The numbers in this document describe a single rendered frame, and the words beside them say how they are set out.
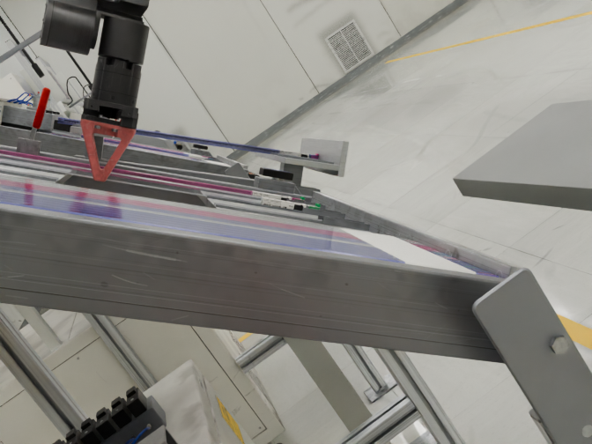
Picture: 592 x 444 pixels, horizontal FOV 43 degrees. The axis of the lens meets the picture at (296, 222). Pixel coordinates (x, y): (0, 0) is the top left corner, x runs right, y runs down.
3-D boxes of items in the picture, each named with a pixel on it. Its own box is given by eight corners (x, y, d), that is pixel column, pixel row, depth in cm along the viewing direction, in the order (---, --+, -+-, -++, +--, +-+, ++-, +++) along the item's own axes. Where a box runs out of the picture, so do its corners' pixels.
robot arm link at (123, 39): (155, 18, 93) (146, 22, 98) (99, 3, 90) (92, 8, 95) (144, 72, 93) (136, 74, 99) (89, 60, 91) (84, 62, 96)
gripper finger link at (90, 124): (70, 177, 92) (83, 101, 92) (75, 173, 99) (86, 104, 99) (126, 187, 94) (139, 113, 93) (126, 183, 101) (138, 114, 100)
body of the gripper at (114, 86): (81, 112, 90) (92, 50, 89) (86, 114, 100) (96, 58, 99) (136, 122, 91) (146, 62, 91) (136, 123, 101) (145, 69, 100)
